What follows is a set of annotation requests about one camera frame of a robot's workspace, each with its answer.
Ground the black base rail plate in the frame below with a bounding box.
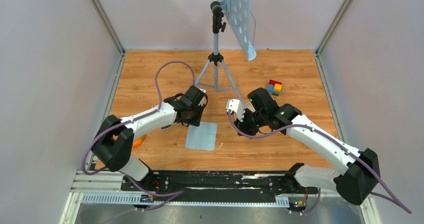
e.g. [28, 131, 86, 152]
[138, 170, 318, 207]

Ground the light blue cleaning cloth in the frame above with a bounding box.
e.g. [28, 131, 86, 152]
[185, 122, 218, 151]

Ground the orange toy object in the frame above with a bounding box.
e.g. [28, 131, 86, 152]
[132, 134, 147, 149]

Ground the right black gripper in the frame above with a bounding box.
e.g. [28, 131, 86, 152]
[233, 107, 267, 139]

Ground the colourful block cube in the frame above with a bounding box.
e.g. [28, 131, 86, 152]
[266, 79, 282, 96]

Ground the silver tripod stand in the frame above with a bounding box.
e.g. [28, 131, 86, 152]
[195, 1, 244, 104]

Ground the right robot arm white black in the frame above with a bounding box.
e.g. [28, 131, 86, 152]
[226, 88, 381, 206]

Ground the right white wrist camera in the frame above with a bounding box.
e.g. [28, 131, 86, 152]
[225, 99, 246, 122]

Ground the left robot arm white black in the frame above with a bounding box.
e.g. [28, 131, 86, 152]
[91, 85, 208, 191]

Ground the perforated light blue panel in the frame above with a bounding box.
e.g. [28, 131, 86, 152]
[216, 0, 257, 61]

